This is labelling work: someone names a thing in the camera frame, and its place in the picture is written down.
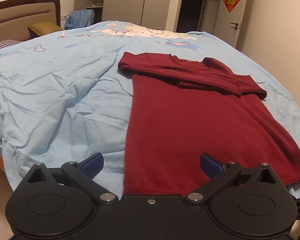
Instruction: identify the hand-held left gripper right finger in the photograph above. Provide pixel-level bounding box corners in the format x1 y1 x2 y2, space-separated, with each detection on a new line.
184 153 281 205

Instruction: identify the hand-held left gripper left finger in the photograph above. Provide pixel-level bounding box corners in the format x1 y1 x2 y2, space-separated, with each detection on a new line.
22 152 119 206

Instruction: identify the dark red long-sleeved shirt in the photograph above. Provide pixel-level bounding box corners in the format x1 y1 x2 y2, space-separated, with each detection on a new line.
117 52 300 198

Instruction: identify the light blue printed blanket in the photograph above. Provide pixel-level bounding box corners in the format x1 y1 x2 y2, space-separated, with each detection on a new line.
0 21 300 201

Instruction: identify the white door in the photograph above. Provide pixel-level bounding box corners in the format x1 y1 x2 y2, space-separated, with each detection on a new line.
216 0 249 50

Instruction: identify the olive green pillow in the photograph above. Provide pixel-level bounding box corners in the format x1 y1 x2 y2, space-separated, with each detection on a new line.
27 22 64 39

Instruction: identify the blue clothing heap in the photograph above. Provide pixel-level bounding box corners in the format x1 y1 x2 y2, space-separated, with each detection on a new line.
64 9 95 31

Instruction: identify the houndstooth patterned pillow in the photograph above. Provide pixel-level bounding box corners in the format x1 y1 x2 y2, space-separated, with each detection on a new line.
0 39 24 53

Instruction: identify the padded bed headboard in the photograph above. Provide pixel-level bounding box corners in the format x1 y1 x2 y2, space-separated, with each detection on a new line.
0 0 64 47

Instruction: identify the grey wardrobe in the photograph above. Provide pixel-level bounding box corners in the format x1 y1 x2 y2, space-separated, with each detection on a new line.
74 0 186 33

